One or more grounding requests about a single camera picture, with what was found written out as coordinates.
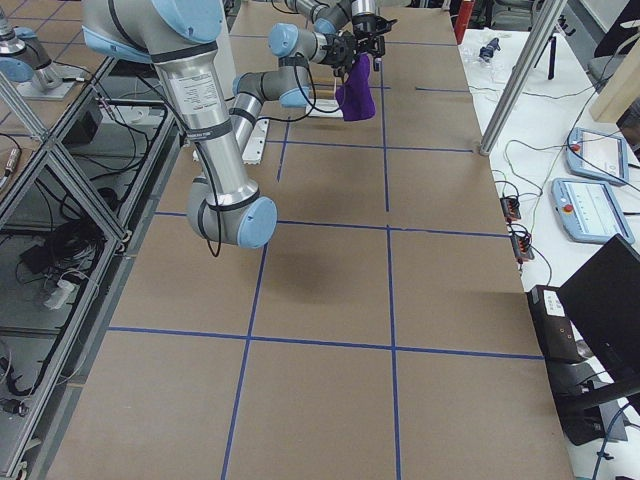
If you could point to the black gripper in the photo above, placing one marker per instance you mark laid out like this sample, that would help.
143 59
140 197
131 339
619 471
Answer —
363 24
341 48

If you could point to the purple microfiber towel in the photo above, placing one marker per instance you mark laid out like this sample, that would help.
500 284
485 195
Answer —
354 96

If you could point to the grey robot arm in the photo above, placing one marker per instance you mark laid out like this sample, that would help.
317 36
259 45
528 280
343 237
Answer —
180 40
290 83

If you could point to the left wooden rack rod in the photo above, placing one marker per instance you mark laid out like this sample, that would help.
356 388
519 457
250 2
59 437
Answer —
325 81

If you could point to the white rack base tray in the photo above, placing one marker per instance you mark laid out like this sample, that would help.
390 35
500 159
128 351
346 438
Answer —
324 108

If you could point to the blue object on table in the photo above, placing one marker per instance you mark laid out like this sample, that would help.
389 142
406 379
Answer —
487 52

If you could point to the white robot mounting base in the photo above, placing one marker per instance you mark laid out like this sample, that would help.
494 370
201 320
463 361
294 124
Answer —
254 149

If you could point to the far orange connector block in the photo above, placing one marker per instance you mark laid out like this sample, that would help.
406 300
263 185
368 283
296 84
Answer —
510 206

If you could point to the orange connector block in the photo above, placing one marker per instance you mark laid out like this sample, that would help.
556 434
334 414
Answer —
522 249
510 206

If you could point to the near orange connector block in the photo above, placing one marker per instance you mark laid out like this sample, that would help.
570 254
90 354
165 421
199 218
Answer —
522 249

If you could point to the far teach pendant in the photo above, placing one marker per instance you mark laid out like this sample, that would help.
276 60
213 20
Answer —
598 155

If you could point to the teach pendant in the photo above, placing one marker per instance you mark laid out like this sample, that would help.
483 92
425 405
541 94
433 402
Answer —
598 155
589 211

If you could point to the near teach pendant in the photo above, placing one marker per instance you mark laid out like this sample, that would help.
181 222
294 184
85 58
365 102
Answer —
589 211

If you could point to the black box with labels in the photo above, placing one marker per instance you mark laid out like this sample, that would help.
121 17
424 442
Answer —
553 329

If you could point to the black monitor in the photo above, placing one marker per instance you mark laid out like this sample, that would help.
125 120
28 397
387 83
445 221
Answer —
601 299

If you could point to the black monitor stand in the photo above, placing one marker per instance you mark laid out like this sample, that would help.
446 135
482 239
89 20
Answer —
586 405

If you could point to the grey aluminium post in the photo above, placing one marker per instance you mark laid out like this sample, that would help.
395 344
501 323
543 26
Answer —
533 47

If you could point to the aluminium frame structure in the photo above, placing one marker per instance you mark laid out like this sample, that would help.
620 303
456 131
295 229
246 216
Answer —
74 213

